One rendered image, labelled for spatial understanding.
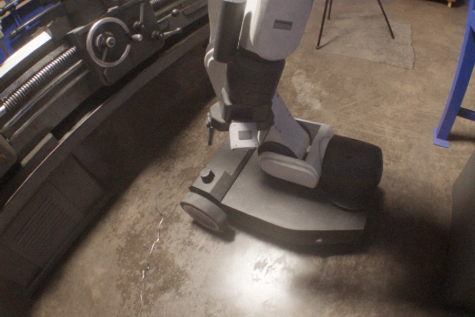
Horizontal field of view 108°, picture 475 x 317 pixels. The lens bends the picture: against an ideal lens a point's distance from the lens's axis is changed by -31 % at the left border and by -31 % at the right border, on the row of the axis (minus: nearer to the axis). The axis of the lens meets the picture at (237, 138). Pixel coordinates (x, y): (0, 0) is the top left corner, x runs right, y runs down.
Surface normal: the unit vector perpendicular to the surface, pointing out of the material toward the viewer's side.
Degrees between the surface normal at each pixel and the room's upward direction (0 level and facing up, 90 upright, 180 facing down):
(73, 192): 90
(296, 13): 98
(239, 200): 0
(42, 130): 90
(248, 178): 0
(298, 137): 51
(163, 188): 0
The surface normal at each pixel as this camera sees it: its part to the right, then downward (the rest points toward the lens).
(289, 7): 0.18, 0.76
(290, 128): 0.53, -0.25
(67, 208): 0.82, 0.25
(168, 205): -0.22, -0.70
